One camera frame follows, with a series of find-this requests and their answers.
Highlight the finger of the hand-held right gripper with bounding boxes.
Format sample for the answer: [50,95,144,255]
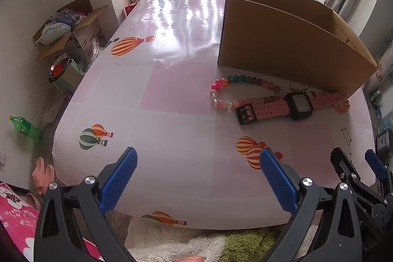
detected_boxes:
[330,147,386,215]
[364,149,388,189]

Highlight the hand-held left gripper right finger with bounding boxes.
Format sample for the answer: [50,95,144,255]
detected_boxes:
[259,148,369,262]

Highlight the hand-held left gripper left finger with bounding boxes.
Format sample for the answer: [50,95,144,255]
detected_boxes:
[34,147,138,262]

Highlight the pink strap square watch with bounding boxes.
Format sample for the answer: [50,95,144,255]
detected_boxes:
[236,92,347,126]

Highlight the multicolour bead bracelet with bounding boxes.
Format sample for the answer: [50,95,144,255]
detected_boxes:
[210,74,284,111]

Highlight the large brown cardboard box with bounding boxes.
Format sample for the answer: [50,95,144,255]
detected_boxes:
[217,0,378,98]

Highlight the green can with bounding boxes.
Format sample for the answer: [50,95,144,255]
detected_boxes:
[370,90,381,109]

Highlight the pink slipper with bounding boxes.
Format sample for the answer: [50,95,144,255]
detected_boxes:
[43,164,56,189]
[32,157,47,186]

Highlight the green shaggy rug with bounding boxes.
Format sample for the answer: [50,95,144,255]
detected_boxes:
[221,227,288,262]

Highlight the white fluffy rug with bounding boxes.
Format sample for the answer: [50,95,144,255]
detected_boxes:
[126,217,226,262]

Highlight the green plastic bottle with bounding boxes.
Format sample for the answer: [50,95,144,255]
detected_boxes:
[9,115,44,143]

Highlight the pink floral blanket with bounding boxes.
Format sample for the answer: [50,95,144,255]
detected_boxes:
[0,180,102,261]

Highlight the metal bowl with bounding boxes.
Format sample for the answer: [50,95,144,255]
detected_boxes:
[48,52,73,80]

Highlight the open cardboard box with flaps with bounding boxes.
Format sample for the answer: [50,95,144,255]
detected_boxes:
[33,0,109,63]

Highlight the bundle of clothes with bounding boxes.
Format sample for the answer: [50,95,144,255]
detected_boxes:
[40,8,87,45]

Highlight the red bag with round handles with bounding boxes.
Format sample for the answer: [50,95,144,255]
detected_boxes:
[124,0,158,17]

